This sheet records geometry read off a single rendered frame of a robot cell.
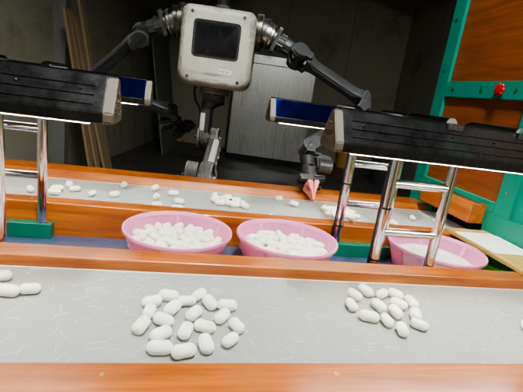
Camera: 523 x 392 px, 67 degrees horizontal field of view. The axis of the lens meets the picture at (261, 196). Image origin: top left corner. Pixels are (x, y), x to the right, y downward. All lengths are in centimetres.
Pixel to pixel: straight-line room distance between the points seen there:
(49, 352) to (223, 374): 24
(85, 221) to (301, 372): 77
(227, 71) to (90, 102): 124
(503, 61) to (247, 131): 528
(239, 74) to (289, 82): 475
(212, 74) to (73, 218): 95
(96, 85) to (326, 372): 53
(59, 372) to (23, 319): 17
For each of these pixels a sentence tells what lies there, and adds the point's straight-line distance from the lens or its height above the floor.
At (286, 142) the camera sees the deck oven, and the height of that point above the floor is 40.
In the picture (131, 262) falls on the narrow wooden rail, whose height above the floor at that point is 76.
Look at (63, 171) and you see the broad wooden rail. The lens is 155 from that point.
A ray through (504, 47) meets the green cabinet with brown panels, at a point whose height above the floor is 138.
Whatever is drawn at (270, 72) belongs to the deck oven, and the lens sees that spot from 655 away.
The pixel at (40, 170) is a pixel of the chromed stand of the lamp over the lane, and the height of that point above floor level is 86.
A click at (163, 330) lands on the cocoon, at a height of 76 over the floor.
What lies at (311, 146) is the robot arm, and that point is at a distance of 160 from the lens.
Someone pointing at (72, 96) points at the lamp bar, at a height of 108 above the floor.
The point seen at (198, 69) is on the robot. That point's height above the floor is 118.
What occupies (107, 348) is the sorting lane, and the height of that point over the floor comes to 74.
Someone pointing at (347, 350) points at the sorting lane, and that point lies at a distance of 69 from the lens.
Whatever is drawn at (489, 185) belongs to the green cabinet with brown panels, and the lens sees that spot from 157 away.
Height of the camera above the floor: 112
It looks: 14 degrees down
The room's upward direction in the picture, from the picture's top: 8 degrees clockwise
